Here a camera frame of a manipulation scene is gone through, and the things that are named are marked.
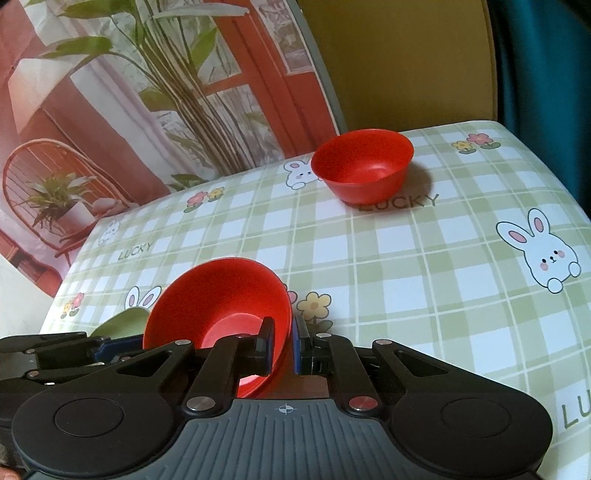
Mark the wooden board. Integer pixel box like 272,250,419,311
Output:
298,0,506,132

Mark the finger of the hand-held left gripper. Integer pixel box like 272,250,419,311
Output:
0,331,145,365
23,353,153,386

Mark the printed wall cloth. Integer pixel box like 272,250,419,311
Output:
0,0,349,296

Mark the teal curtain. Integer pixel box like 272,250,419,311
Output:
487,0,591,208

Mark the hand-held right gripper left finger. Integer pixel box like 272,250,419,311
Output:
69,318,276,414

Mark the red bowl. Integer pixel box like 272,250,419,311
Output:
142,257,294,398
311,129,415,203

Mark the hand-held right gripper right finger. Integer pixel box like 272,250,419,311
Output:
292,315,502,414

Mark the green plate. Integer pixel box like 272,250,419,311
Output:
90,308,151,340

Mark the green checked tablecloth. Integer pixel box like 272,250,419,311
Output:
39,119,591,480

